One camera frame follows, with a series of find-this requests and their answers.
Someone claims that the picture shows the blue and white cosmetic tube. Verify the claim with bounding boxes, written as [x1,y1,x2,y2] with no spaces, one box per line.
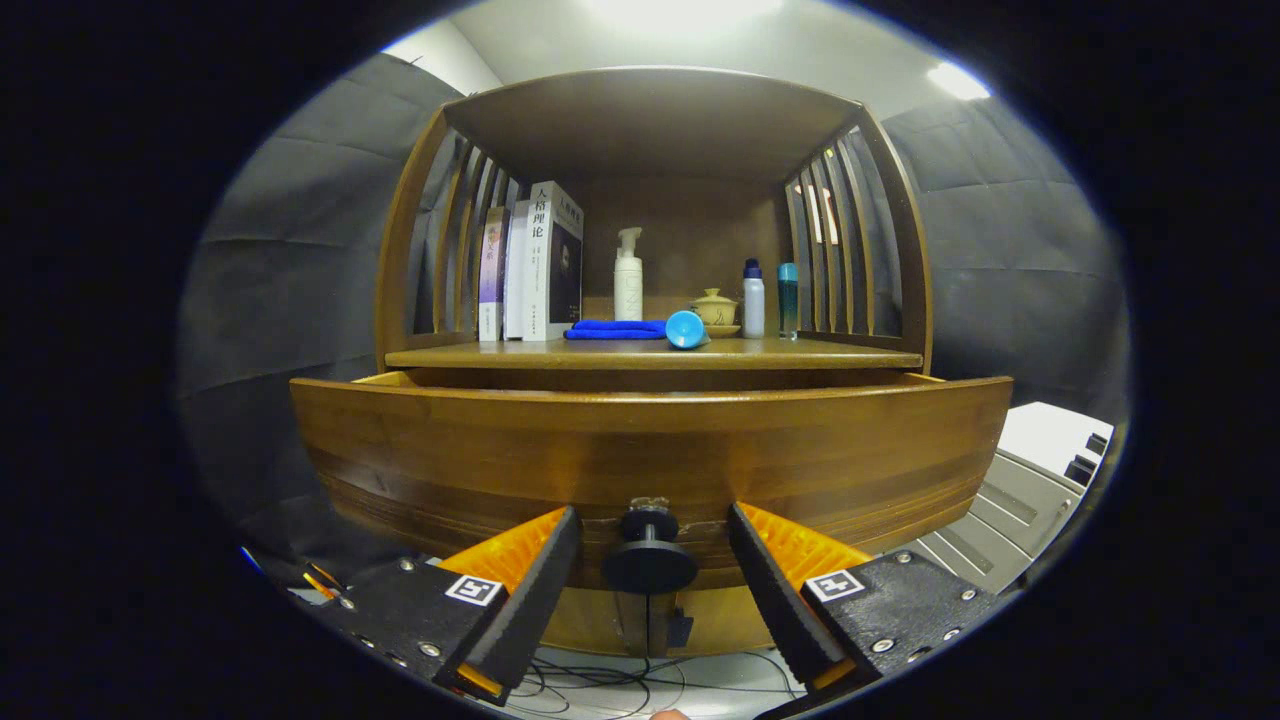
[665,310,711,351]

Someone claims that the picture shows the wooden drawer with black knob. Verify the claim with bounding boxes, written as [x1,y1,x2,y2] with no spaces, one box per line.
[289,370,1015,596]

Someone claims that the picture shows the white pump bottle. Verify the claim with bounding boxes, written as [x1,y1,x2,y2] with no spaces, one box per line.
[613,227,645,322]

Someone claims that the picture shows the brown wooden cabinet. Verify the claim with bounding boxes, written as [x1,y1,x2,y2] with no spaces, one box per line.
[373,66,934,659]

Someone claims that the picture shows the white filing cabinet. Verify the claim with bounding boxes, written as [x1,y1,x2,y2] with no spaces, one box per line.
[905,401,1113,593]

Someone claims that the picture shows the thin white book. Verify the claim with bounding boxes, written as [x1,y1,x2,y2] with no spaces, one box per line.
[503,199,531,341]

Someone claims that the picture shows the wooden countertop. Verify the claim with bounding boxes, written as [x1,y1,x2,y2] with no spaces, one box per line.
[384,335,925,372]

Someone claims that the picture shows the white bottle with blue cap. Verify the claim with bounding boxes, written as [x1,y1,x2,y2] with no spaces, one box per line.
[741,258,767,340]

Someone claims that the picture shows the small ceiling light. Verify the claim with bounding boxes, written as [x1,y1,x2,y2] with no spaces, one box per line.
[925,62,993,101]

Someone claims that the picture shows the purple book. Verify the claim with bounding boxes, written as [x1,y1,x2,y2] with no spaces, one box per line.
[477,206,511,343]

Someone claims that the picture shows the black floor cables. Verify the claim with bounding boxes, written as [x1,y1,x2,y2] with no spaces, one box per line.
[515,645,801,719]

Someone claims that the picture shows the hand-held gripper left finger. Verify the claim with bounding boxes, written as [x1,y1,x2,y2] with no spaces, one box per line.
[318,505,583,707]

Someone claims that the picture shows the folded blue cloth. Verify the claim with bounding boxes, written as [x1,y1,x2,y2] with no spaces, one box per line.
[563,319,669,342]

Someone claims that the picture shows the thick white portrait book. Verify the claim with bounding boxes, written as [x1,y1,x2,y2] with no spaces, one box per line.
[523,180,585,343]

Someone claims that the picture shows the large ceiling light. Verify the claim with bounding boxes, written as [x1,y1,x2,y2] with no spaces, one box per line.
[590,0,791,31]

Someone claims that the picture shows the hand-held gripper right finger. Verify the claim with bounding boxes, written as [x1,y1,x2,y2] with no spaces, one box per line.
[727,502,1004,703]

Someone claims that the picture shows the yellow lidded teacup with saucer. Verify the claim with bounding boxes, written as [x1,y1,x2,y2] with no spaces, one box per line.
[689,288,742,338]

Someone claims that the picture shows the orange and black tool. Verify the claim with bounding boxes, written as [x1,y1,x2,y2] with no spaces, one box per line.
[300,562,351,606]

